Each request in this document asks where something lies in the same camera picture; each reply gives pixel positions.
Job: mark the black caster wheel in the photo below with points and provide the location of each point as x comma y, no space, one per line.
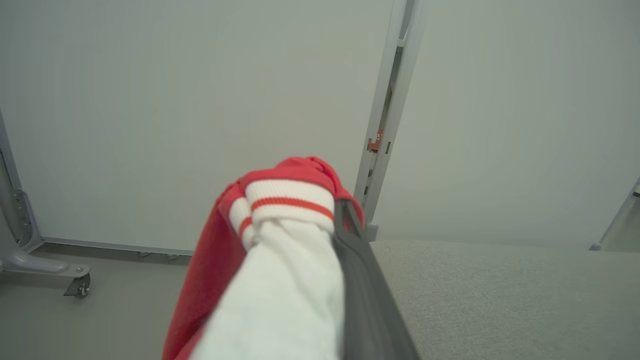
80,287

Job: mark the grey fabric sofa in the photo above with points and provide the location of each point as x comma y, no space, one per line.
500,300

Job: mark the grey partition bottom rail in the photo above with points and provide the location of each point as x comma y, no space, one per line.
115,246

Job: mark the small red tag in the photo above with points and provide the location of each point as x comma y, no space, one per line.
375,141

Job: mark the grey slanted partition leg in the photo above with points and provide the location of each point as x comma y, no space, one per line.
617,220

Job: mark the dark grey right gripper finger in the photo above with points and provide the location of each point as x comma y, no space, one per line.
362,300

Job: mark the red and white jacket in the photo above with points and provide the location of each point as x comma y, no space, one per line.
280,300

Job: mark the grey partition corner post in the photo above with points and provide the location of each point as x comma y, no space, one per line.
7,165

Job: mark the grey partition foot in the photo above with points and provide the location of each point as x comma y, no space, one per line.
35,264

